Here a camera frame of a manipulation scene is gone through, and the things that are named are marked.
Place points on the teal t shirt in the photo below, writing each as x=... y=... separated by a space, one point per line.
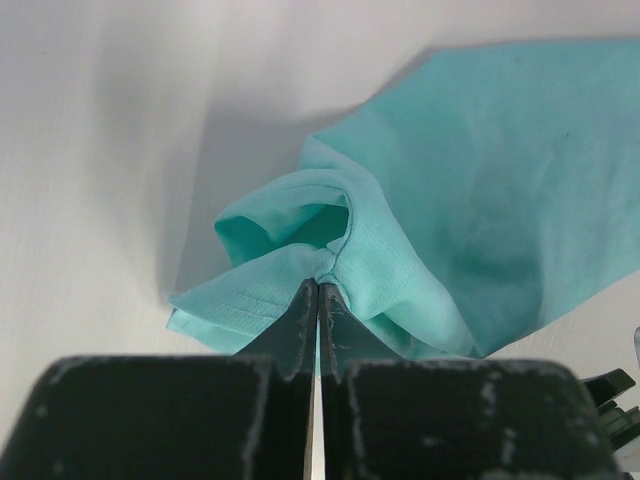
x=491 y=192

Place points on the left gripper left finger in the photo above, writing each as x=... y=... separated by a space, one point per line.
x=244 y=416

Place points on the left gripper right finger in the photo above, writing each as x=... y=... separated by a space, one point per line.
x=389 y=418

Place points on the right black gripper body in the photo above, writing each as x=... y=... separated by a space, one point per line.
x=621 y=426

